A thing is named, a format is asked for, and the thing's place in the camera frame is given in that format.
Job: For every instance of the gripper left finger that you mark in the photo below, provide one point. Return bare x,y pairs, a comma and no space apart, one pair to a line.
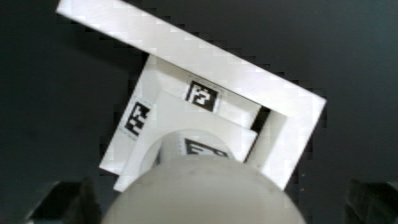
67,206

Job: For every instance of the white lamp base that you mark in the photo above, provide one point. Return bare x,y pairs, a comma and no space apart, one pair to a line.
177,102

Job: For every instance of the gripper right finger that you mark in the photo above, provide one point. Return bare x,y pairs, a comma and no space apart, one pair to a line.
371,203

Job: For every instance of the white lamp bulb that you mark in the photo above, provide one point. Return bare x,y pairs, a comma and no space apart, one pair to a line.
201,189

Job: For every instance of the white U-shaped frame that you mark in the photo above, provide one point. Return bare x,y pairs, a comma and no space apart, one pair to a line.
122,21

